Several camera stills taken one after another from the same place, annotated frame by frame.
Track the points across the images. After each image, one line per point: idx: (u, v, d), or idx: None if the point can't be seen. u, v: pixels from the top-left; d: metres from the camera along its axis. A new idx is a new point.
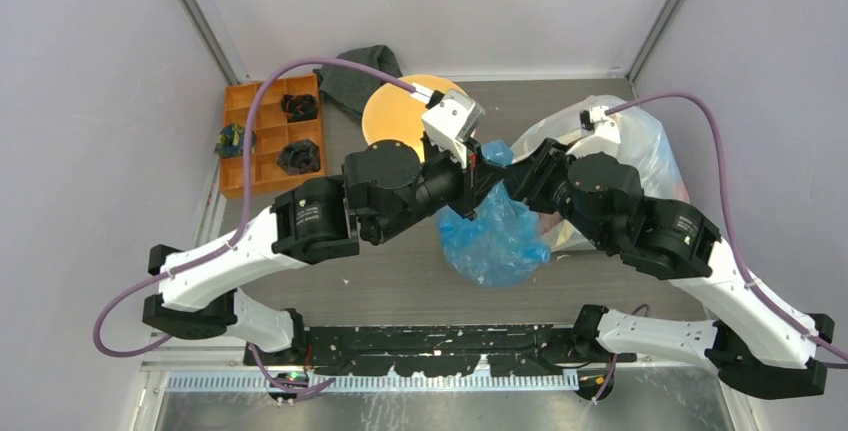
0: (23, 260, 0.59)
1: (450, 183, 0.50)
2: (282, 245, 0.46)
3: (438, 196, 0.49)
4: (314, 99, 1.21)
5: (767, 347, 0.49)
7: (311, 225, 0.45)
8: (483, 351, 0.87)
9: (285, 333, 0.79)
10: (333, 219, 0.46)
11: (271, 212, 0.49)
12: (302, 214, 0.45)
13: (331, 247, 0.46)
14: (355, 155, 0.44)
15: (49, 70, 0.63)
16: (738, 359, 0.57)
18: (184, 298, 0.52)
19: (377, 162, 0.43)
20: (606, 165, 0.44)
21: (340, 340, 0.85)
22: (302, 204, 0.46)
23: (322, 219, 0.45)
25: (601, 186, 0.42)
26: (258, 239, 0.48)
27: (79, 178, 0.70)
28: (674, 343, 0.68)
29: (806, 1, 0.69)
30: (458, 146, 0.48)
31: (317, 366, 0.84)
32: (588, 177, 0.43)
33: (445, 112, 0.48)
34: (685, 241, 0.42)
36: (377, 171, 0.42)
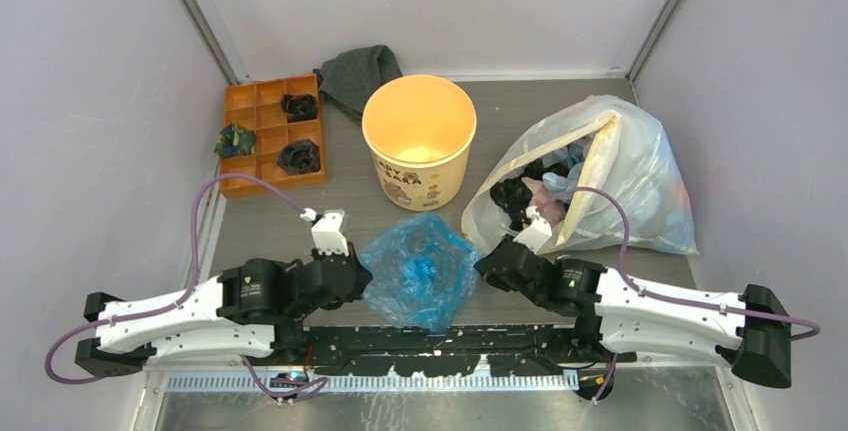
0: (25, 261, 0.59)
1: None
2: (224, 312, 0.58)
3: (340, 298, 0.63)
4: (314, 100, 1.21)
5: (715, 336, 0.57)
7: (251, 300, 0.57)
8: (483, 351, 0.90)
9: (260, 339, 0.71)
10: (273, 300, 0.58)
11: (217, 282, 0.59)
12: (246, 291, 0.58)
13: (263, 316, 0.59)
14: (314, 263, 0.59)
15: (48, 69, 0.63)
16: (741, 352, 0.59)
18: (118, 343, 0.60)
19: (334, 272, 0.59)
20: (514, 254, 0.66)
21: (340, 341, 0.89)
22: (247, 281, 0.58)
23: (262, 296, 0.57)
25: (511, 268, 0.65)
26: (202, 303, 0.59)
27: (79, 177, 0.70)
28: (682, 340, 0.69)
29: (804, 1, 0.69)
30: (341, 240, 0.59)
31: (317, 366, 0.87)
32: (506, 261, 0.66)
33: (327, 221, 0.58)
34: (573, 289, 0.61)
36: (329, 277, 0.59)
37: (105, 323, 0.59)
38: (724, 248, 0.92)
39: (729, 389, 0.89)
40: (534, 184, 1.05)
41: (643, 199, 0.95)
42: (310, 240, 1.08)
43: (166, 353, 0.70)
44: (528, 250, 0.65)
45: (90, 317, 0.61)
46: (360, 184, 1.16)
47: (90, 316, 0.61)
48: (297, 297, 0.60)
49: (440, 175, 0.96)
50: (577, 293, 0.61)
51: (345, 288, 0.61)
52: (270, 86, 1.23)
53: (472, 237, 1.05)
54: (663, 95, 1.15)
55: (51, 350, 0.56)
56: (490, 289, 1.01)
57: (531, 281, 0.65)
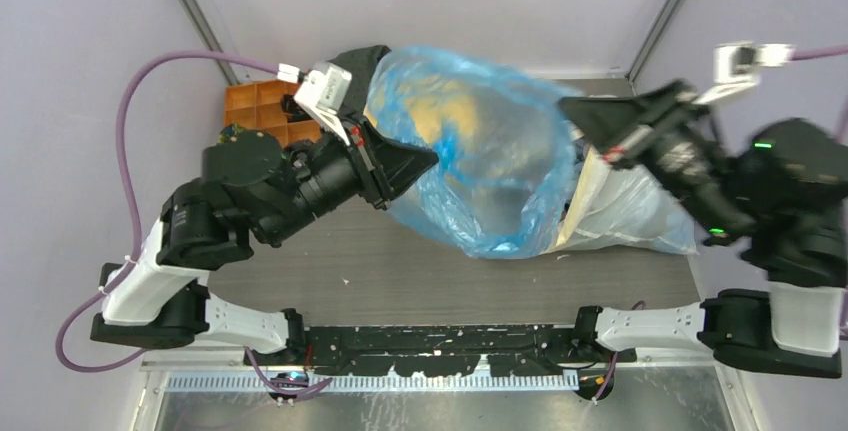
0: (26, 260, 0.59)
1: (342, 172, 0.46)
2: (162, 254, 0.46)
3: (331, 188, 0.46)
4: None
5: (802, 331, 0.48)
7: (183, 230, 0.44)
8: (482, 351, 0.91)
9: (278, 334, 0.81)
10: (212, 221, 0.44)
11: (159, 221, 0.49)
12: (176, 219, 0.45)
13: (208, 252, 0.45)
14: (218, 151, 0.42)
15: (50, 69, 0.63)
16: (728, 337, 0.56)
18: (121, 315, 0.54)
19: (246, 154, 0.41)
20: (828, 145, 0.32)
21: (340, 341, 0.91)
22: (178, 207, 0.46)
23: (188, 223, 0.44)
25: (832, 177, 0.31)
26: (152, 243, 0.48)
27: (79, 176, 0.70)
28: (668, 330, 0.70)
29: (804, 0, 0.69)
30: (320, 115, 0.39)
31: (318, 366, 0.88)
32: (814, 162, 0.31)
33: (305, 86, 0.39)
34: (840, 241, 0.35)
36: (231, 168, 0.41)
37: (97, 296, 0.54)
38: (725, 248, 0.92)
39: (729, 389, 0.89)
40: None
41: (643, 198, 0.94)
42: (310, 240, 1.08)
43: (213, 333, 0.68)
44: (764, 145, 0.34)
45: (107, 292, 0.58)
46: None
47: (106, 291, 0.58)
48: (222, 216, 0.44)
49: None
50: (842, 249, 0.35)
51: (285, 178, 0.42)
52: (270, 86, 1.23)
53: None
54: None
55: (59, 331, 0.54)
56: (490, 289, 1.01)
57: (789, 197, 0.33)
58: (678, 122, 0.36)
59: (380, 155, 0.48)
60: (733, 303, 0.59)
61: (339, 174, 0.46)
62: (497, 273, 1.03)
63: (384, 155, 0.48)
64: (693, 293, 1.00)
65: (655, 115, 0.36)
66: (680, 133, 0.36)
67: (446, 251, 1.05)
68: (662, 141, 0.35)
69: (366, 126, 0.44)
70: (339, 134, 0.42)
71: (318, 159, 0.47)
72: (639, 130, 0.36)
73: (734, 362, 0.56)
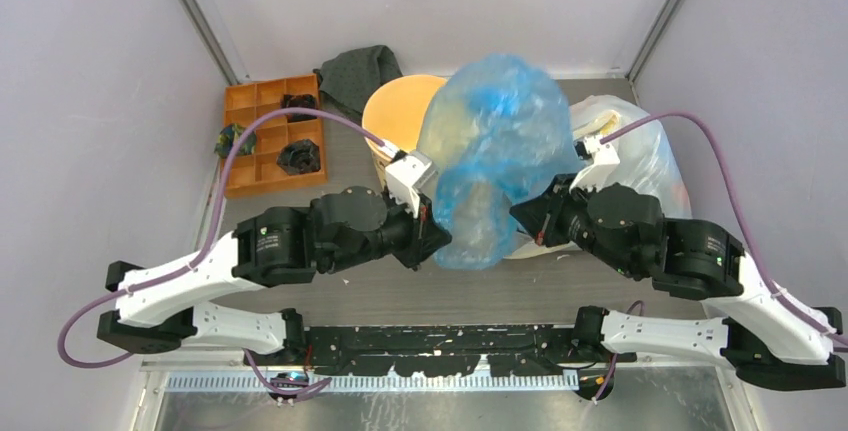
0: (26, 261, 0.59)
1: (401, 233, 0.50)
2: (240, 270, 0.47)
3: (391, 240, 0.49)
4: (314, 100, 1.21)
5: (786, 344, 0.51)
7: (270, 253, 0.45)
8: (483, 351, 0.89)
9: (275, 335, 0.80)
10: (295, 246, 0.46)
11: (233, 236, 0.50)
12: (262, 241, 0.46)
13: (289, 274, 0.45)
14: (331, 196, 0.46)
15: (50, 70, 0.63)
16: (758, 358, 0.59)
18: (138, 316, 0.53)
19: (349, 207, 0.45)
20: (625, 197, 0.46)
21: (340, 341, 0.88)
22: (267, 231, 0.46)
23: (282, 249, 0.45)
25: (629, 221, 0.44)
26: (224, 257, 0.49)
27: (79, 176, 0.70)
28: (687, 344, 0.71)
29: (803, 1, 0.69)
30: (410, 191, 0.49)
31: (317, 366, 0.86)
32: (612, 214, 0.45)
33: (405, 166, 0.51)
34: (717, 262, 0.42)
36: (349, 214, 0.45)
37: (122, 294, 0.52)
38: None
39: (729, 389, 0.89)
40: None
41: None
42: None
43: (203, 336, 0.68)
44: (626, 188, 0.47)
45: (113, 287, 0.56)
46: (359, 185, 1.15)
47: (112, 286, 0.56)
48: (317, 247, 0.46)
49: None
50: (716, 268, 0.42)
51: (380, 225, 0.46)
52: (271, 86, 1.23)
53: None
54: (664, 96, 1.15)
55: (68, 325, 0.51)
56: (490, 289, 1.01)
57: (622, 236, 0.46)
58: (563, 205, 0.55)
59: (430, 226, 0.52)
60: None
61: (398, 233, 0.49)
62: (497, 273, 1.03)
63: (432, 227, 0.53)
64: None
65: (553, 207, 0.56)
66: (574, 210, 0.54)
67: None
68: (563, 216, 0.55)
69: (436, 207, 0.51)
70: (414, 205, 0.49)
71: (391, 215, 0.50)
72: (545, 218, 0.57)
73: (759, 379, 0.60)
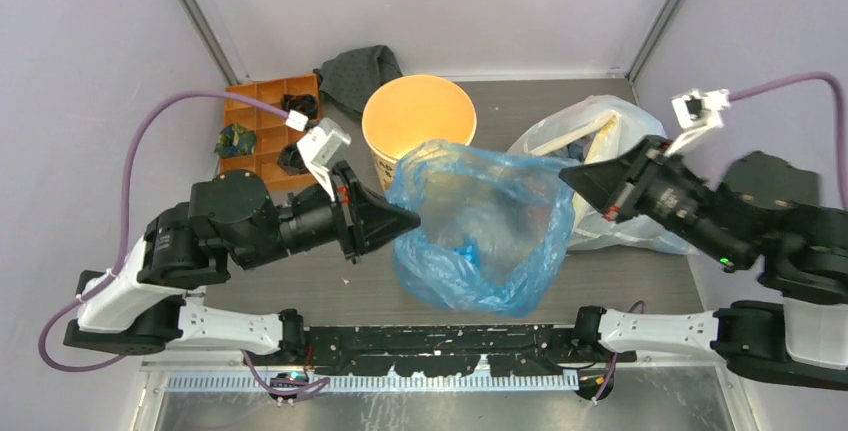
0: (26, 261, 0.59)
1: (323, 218, 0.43)
2: (146, 274, 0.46)
3: (306, 232, 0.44)
4: (314, 100, 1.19)
5: (821, 340, 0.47)
7: (164, 254, 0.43)
8: (483, 351, 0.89)
9: (270, 336, 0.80)
10: (191, 246, 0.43)
11: (143, 239, 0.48)
12: (160, 242, 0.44)
13: (188, 275, 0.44)
14: (206, 187, 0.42)
15: (50, 70, 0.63)
16: (746, 349, 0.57)
18: (97, 322, 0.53)
19: (223, 196, 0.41)
20: (775, 176, 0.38)
21: (340, 341, 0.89)
22: (161, 231, 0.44)
23: (173, 248, 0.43)
25: (783, 202, 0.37)
26: (134, 261, 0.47)
27: (80, 176, 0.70)
28: (679, 337, 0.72)
29: (803, 1, 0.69)
30: (314, 172, 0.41)
31: (317, 366, 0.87)
32: (762, 191, 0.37)
33: (305, 141, 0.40)
34: None
36: (217, 204, 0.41)
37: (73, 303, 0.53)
38: None
39: (729, 389, 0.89)
40: None
41: None
42: None
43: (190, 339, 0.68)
44: (770, 161, 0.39)
45: None
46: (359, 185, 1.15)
47: None
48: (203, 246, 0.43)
49: None
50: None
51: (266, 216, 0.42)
52: (271, 86, 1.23)
53: None
54: (664, 95, 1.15)
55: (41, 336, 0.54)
56: None
57: (756, 222, 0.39)
58: (656, 174, 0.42)
59: (362, 212, 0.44)
60: (747, 315, 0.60)
61: (320, 220, 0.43)
62: None
63: (369, 212, 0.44)
64: (694, 293, 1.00)
65: (636, 171, 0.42)
66: (664, 180, 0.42)
67: None
68: (653, 189, 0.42)
69: (356, 186, 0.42)
70: (328, 191, 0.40)
71: (303, 201, 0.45)
72: (626, 188, 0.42)
73: (749, 373, 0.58)
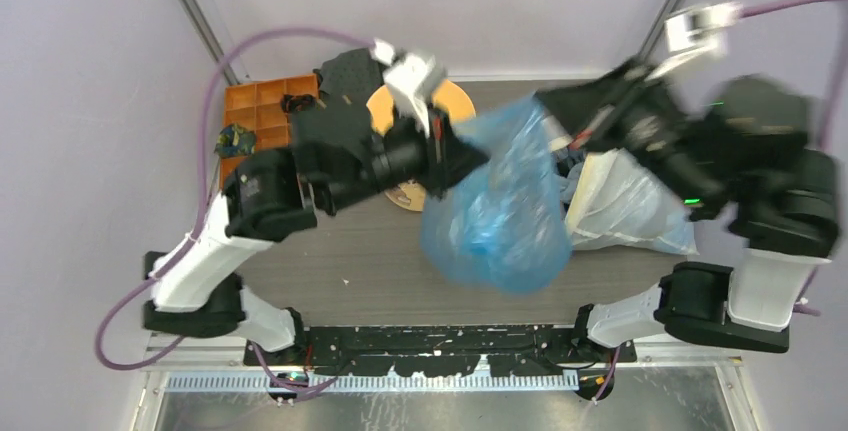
0: (25, 262, 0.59)
1: (416, 153, 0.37)
2: (232, 227, 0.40)
3: (399, 170, 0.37)
4: (314, 99, 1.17)
5: (760, 308, 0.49)
7: (253, 202, 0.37)
8: (483, 351, 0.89)
9: (290, 331, 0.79)
10: (281, 186, 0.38)
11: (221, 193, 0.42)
12: (244, 191, 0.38)
13: (282, 222, 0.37)
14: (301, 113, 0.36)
15: (50, 70, 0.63)
16: (672, 311, 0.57)
18: (176, 298, 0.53)
19: (328, 120, 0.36)
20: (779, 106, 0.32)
21: (340, 340, 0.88)
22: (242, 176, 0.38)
23: (265, 190, 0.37)
25: (782, 127, 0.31)
26: (217, 217, 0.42)
27: (80, 177, 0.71)
28: (635, 313, 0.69)
29: (804, 2, 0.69)
30: (414, 102, 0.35)
31: (318, 366, 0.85)
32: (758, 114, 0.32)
33: (403, 70, 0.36)
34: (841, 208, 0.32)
36: (325, 128, 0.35)
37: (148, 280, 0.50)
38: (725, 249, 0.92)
39: (729, 389, 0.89)
40: None
41: (643, 199, 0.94)
42: (310, 240, 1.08)
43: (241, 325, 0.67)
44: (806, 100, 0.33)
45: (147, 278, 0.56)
46: None
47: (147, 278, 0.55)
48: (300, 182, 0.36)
49: None
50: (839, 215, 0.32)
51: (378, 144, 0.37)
52: (271, 85, 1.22)
53: None
54: None
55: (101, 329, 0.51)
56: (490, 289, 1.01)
57: (736, 150, 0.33)
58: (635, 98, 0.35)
59: (461, 160, 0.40)
60: (685, 276, 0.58)
61: (412, 155, 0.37)
62: None
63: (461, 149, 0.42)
64: None
65: (616, 94, 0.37)
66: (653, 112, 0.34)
67: None
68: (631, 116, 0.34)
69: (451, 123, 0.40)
70: (425, 123, 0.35)
71: (395, 135, 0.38)
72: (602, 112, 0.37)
73: (685, 334, 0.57)
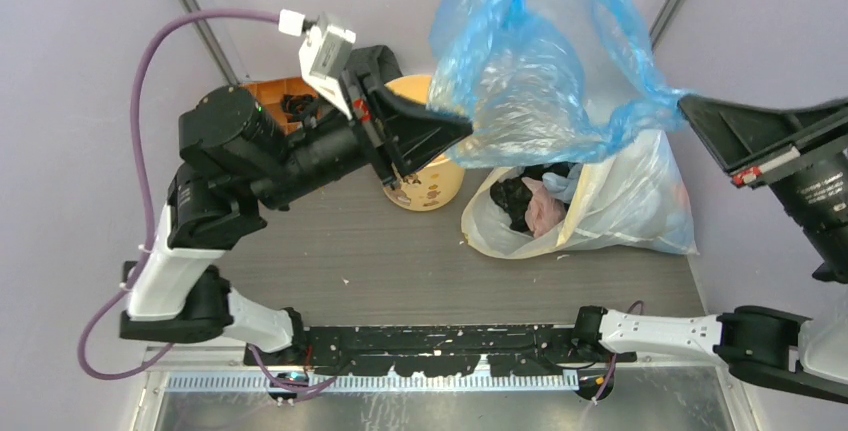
0: (26, 261, 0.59)
1: (342, 141, 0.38)
2: (172, 238, 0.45)
3: (329, 158, 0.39)
4: (314, 99, 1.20)
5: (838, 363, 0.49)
7: (184, 209, 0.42)
8: (482, 351, 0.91)
9: (285, 330, 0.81)
10: (208, 193, 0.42)
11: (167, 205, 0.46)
12: (182, 198, 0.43)
13: (214, 228, 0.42)
14: (190, 116, 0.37)
15: (51, 69, 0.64)
16: (747, 354, 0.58)
18: (149, 309, 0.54)
19: (212, 117, 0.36)
20: None
21: (340, 341, 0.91)
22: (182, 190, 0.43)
23: (192, 201, 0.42)
25: None
26: (162, 229, 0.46)
27: (80, 176, 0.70)
28: (682, 340, 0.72)
29: (804, 0, 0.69)
30: (317, 85, 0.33)
31: (318, 366, 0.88)
32: None
33: (305, 47, 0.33)
34: None
36: (205, 128, 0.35)
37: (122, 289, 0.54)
38: (725, 248, 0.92)
39: (729, 389, 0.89)
40: (533, 184, 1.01)
41: (643, 199, 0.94)
42: (310, 241, 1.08)
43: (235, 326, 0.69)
44: None
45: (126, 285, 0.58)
46: (360, 185, 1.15)
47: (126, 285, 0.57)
48: (215, 187, 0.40)
49: (440, 175, 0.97)
50: None
51: (275, 142, 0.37)
52: (271, 87, 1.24)
53: (472, 237, 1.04)
54: None
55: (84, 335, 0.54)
56: (490, 288, 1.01)
57: None
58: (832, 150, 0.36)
59: (393, 127, 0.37)
60: (749, 318, 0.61)
61: (340, 143, 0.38)
62: (498, 274, 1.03)
63: (401, 126, 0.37)
64: (694, 293, 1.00)
65: (807, 137, 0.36)
66: (832, 163, 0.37)
67: (446, 251, 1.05)
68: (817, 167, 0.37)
69: (376, 97, 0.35)
70: (340, 108, 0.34)
71: (323, 126, 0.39)
72: (788, 152, 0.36)
73: (751, 378, 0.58)
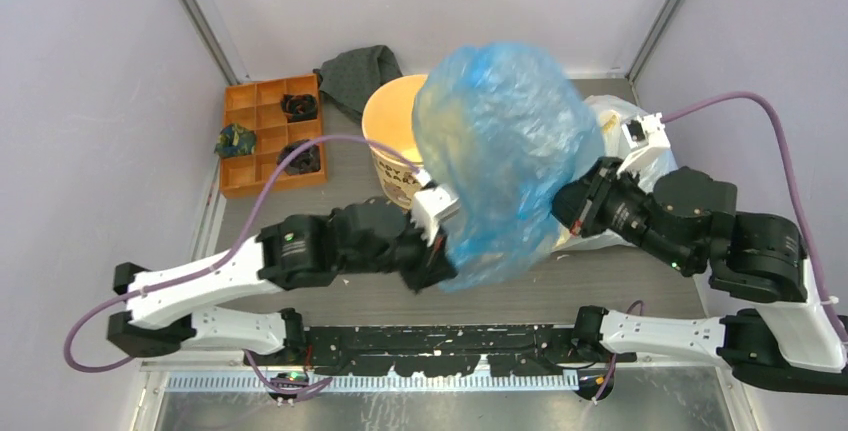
0: (25, 261, 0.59)
1: (417, 253, 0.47)
2: (265, 273, 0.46)
3: (400, 261, 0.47)
4: (314, 100, 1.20)
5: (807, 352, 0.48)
7: (294, 258, 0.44)
8: (483, 351, 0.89)
9: (274, 334, 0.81)
10: (318, 251, 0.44)
11: (259, 240, 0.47)
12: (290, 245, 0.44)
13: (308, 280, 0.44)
14: (358, 205, 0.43)
15: (51, 70, 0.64)
16: (752, 356, 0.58)
18: (152, 318, 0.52)
19: (375, 211, 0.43)
20: (703, 185, 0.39)
21: (340, 341, 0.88)
22: (288, 236, 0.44)
23: (307, 253, 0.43)
25: (700, 209, 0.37)
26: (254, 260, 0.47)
27: (80, 176, 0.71)
28: (684, 343, 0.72)
29: (803, 1, 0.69)
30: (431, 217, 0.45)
31: (317, 366, 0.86)
32: (683, 202, 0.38)
33: (433, 194, 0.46)
34: (790, 262, 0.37)
36: (374, 220, 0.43)
37: (137, 294, 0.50)
38: None
39: (729, 389, 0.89)
40: None
41: None
42: None
43: (204, 338, 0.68)
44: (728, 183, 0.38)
45: (119, 289, 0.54)
46: (360, 185, 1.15)
47: (118, 289, 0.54)
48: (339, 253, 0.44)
49: None
50: (791, 268, 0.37)
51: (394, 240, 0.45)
52: (271, 87, 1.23)
53: None
54: (664, 95, 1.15)
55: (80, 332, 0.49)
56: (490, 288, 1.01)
57: (688, 227, 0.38)
58: (609, 191, 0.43)
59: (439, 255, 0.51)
60: (755, 322, 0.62)
61: (414, 255, 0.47)
62: None
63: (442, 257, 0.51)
64: (694, 293, 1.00)
65: (593, 190, 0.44)
66: (616, 197, 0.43)
67: None
68: (606, 202, 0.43)
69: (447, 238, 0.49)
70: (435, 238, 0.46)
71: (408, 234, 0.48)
72: (587, 204, 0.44)
73: (755, 382, 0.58)
